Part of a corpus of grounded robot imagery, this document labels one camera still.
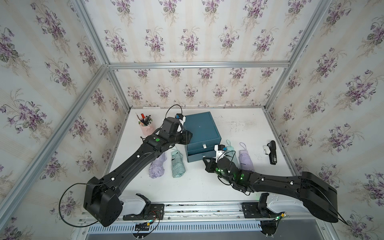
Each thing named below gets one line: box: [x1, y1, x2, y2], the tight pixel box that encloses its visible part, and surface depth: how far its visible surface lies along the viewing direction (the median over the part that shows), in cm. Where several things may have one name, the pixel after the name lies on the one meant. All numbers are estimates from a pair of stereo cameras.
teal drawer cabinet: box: [183, 111, 222, 163], surface depth 80 cm
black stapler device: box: [267, 140, 277, 165], surface depth 92 cm
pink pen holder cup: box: [138, 116, 155, 136], surface depth 97 cm
